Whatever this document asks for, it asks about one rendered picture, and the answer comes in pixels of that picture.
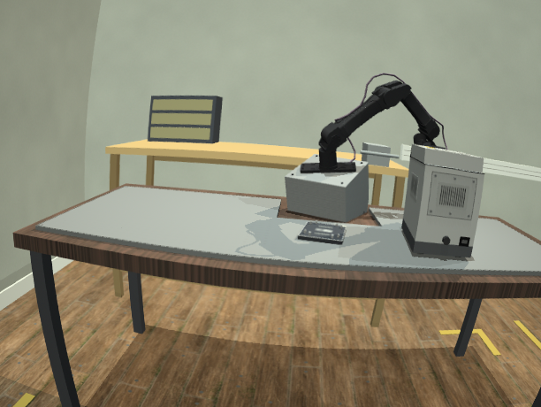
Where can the grey heat sealer housing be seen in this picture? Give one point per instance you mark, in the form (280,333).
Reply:
(442,203)

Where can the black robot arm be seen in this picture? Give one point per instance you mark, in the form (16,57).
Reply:
(335,134)

